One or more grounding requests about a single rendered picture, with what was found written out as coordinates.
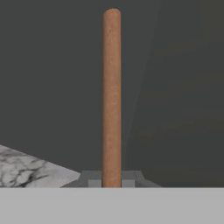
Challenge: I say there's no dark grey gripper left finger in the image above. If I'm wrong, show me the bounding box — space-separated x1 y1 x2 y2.
60 170 103 188

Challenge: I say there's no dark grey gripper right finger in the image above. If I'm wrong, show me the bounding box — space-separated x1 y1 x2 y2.
121 170 162 188

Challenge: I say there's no brown straw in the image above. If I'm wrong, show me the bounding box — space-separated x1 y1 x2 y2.
101 8 123 188

